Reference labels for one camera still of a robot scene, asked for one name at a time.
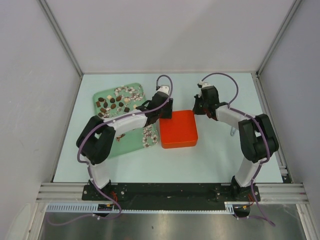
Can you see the orange chocolate box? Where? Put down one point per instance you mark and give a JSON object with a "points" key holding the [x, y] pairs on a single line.
{"points": [[178, 141]]}

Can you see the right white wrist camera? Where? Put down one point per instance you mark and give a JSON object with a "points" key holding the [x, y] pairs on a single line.
{"points": [[204, 85]]}

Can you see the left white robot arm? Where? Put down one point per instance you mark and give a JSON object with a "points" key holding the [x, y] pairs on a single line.
{"points": [[96, 139]]}

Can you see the green floral tray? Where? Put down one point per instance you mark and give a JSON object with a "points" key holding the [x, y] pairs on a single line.
{"points": [[111, 103]]}

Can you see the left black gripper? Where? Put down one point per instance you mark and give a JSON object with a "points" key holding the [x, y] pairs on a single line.
{"points": [[167, 115]]}

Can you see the orange box lid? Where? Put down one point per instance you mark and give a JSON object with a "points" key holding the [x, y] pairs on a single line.
{"points": [[182, 123]]}

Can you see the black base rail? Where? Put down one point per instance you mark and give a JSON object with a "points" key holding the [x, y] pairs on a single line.
{"points": [[172, 196]]}

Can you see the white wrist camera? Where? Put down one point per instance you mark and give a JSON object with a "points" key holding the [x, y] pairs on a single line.
{"points": [[204, 85], [163, 89]]}

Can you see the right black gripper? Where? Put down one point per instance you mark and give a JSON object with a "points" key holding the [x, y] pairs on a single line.
{"points": [[196, 110]]}

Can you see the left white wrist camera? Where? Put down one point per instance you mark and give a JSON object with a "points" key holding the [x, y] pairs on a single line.
{"points": [[163, 89]]}

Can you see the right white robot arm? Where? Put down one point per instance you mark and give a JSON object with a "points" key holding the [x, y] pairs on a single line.
{"points": [[258, 140]]}

